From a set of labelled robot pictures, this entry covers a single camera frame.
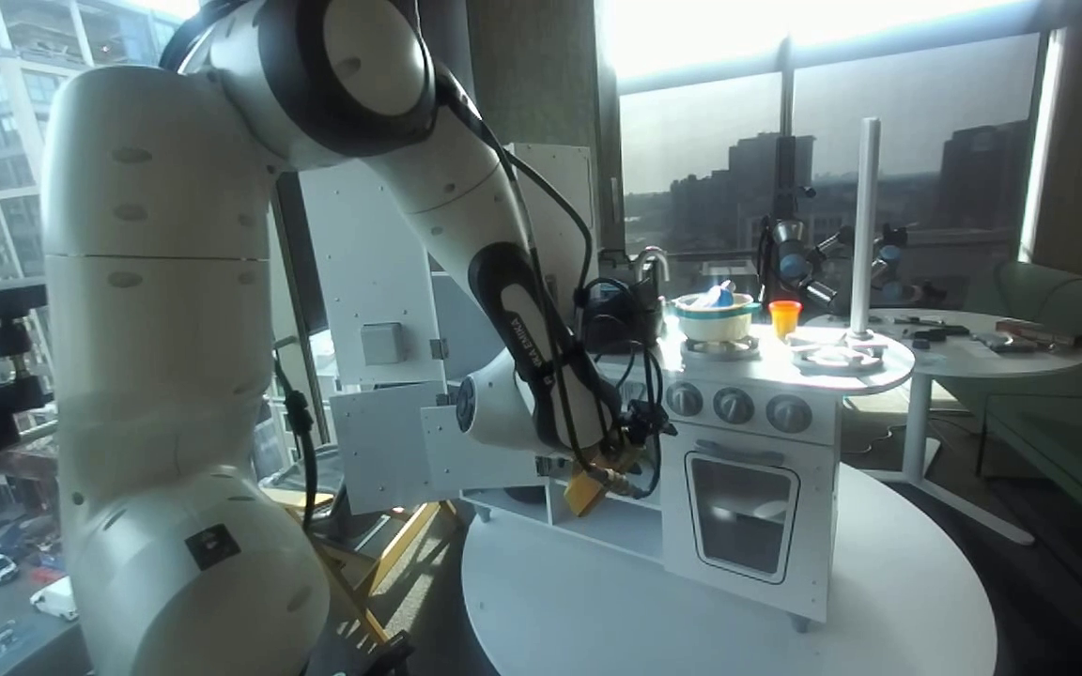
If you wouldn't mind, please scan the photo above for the small orange cup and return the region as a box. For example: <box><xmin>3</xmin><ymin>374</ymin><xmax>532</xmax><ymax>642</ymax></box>
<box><xmin>767</xmin><ymin>302</ymin><xmax>800</xmax><ymax>340</ymax></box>

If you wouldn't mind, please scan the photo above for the green sofa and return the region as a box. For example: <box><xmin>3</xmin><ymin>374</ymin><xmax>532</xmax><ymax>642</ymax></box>
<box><xmin>948</xmin><ymin>263</ymin><xmax>1082</xmax><ymax>503</ymax></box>

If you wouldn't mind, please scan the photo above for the grey oven knob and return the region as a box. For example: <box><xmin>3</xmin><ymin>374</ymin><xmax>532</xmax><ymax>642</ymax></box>
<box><xmin>715</xmin><ymin>389</ymin><xmax>756</xmax><ymax>425</ymax></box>
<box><xmin>665</xmin><ymin>382</ymin><xmax>704</xmax><ymax>416</ymax></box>

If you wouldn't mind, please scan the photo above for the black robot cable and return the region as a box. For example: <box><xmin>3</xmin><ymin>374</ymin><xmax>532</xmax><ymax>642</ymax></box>
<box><xmin>438</xmin><ymin>71</ymin><xmax>676</xmax><ymax>501</ymax></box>

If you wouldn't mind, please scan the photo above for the white bowl with items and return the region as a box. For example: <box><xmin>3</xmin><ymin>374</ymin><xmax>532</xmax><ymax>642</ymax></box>
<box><xmin>671</xmin><ymin>284</ymin><xmax>756</xmax><ymax>341</ymax></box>

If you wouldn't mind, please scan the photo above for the white oven door with window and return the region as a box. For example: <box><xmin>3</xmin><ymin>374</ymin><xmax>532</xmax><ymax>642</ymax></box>
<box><xmin>662</xmin><ymin>425</ymin><xmax>838</xmax><ymax>625</ymax></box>

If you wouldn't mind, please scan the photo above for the white side table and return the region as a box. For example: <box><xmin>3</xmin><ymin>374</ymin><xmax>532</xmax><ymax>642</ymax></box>
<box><xmin>868</xmin><ymin>309</ymin><xmax>1082</xmax><ymax>545</ymax></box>

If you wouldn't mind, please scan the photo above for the yellow wrist camera mount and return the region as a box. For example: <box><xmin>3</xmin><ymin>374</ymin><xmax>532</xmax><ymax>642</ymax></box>
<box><xmin>562</xmin><ymin>469</ymin><xmax>605</xmax><ymax>518</ymax></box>

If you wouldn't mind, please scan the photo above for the white round table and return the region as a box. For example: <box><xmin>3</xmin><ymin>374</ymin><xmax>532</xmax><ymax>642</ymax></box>
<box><xmin>462</xmin><ymin>469</ymin><xmax>1000</xmax><ymax>676</ymax></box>

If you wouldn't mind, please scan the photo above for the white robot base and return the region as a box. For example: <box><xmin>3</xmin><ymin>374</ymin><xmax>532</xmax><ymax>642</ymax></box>
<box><xmin>40</xmin><ymin>69</ymin><xmax>332</xmax><ymax>676</ymax></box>

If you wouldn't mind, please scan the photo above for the wooden yellow chair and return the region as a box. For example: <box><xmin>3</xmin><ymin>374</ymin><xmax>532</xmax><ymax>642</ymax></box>
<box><xmin>312</xmin><ymin>501</ymin><xmax>462</xmax><ymax>649</ymax></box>

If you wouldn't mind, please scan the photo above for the white toy faucet pole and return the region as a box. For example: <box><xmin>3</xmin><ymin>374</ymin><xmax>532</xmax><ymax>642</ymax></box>
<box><xmin>844</xmin><ymin>118</ymin><xmax>884</xmax><ymax>341</ymax></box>

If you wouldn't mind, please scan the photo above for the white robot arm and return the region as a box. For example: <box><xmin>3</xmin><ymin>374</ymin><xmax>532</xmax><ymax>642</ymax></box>
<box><xmin>156</xmin><ymin>0</ymin><xmax>635</xmax><ymax>475</ymax></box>

